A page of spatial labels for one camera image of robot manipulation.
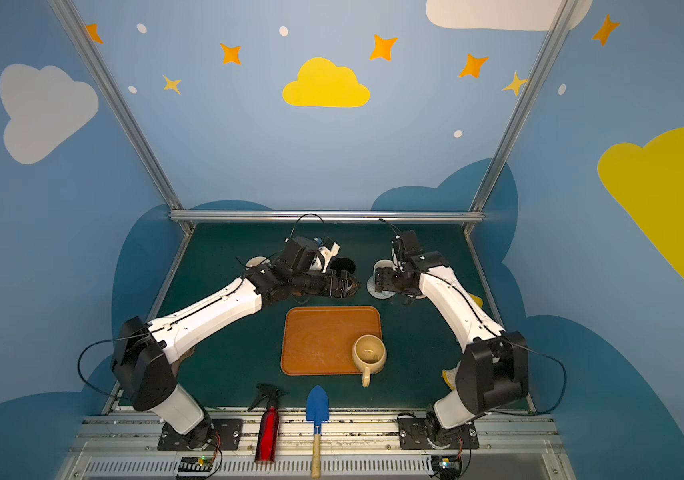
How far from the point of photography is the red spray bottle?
70 centimetres

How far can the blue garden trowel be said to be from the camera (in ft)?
2.35

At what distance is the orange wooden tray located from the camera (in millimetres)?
864

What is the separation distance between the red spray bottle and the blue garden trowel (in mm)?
83

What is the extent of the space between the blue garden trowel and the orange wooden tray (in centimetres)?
6
